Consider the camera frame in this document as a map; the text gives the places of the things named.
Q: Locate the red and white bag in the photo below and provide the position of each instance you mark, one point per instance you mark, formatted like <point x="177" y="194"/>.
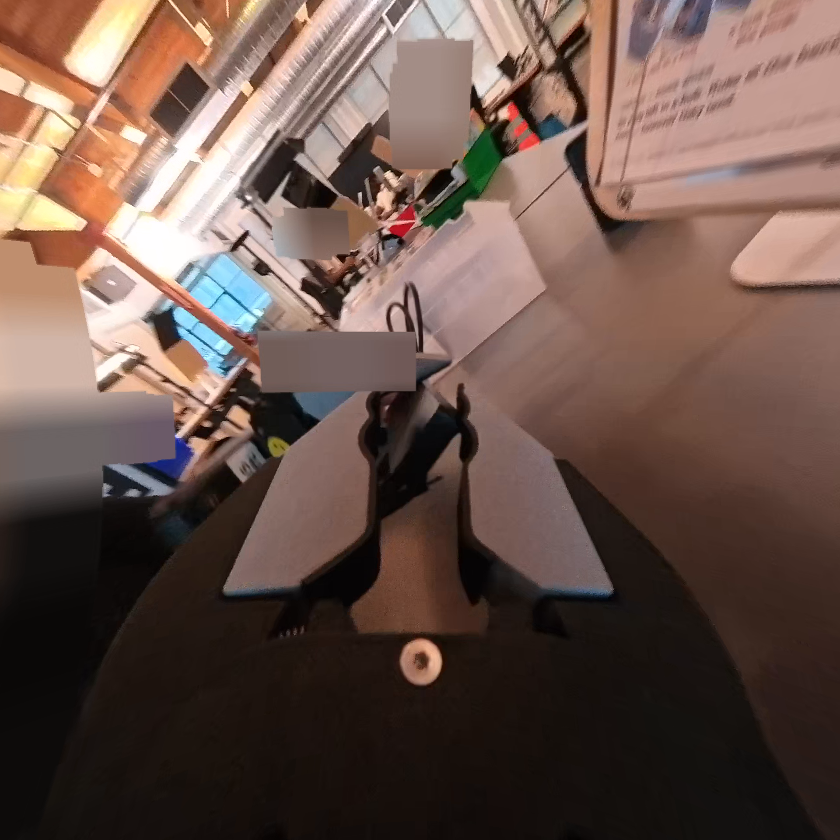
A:
<point x="407" y="220"/>

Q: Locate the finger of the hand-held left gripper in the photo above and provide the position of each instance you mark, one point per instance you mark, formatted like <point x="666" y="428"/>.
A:
<point x="410" y="426"/>
<point x="325" y="403"/>

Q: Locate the silver ventilation duct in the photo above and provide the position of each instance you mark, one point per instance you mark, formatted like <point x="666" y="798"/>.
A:
<point x="262" y="85"/>

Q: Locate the blue plastic bin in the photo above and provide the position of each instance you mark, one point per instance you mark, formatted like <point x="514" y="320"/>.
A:
<point x="164" y="469"/>

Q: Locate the clear plastic bin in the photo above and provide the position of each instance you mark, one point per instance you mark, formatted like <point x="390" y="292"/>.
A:
<point x="492" y="275"/>

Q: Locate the black usb hub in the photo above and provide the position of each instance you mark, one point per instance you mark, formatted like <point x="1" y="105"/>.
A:
<point x="407" y="485"/>

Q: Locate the green plastic bin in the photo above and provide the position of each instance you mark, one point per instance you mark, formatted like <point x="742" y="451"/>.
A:
<point x="485" y="164"/>

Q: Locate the orange traffic cone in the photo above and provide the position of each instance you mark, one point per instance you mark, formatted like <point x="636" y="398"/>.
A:
<point x="525" y="131"/>

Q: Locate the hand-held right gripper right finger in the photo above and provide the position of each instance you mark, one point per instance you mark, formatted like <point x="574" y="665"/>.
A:
<point x="531" y="518"/>

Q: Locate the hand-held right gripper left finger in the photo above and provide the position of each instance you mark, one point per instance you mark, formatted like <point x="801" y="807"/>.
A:
<point x="308" y="518"/>

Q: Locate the laminated instruction sheet on stand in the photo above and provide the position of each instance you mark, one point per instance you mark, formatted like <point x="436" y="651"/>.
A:
<point x="594" y="98"/>

